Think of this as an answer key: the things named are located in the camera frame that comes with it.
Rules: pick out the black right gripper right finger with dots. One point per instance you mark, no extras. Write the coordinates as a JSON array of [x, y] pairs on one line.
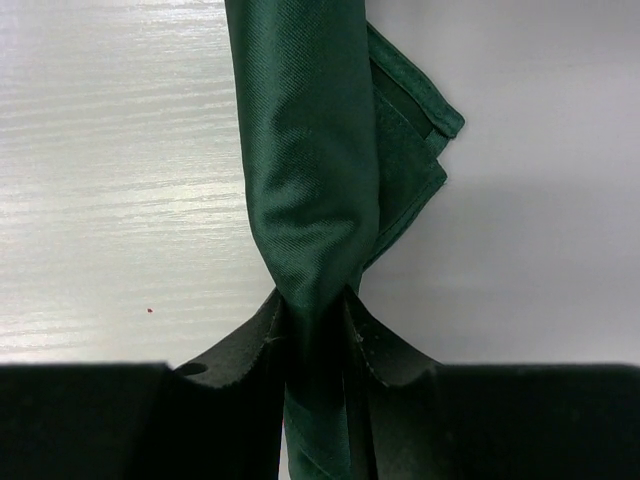
[[411, 417]]

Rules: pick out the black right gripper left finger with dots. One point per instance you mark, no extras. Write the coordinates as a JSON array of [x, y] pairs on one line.
[[217, 416]]

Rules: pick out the dark green cloth napkin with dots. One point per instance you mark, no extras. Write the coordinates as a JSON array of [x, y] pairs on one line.
[[340, 138]]

